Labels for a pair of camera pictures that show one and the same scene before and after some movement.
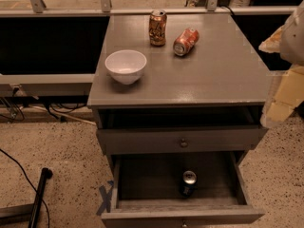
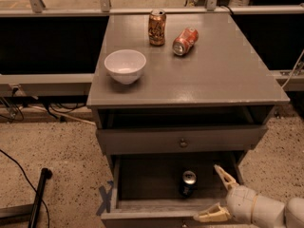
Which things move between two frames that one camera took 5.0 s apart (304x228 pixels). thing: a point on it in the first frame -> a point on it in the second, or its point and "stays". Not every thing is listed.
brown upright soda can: [158, 21] stays
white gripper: [294, 40] -> [240, 201]
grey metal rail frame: [41, 85] stays
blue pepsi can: [189, 185] stays
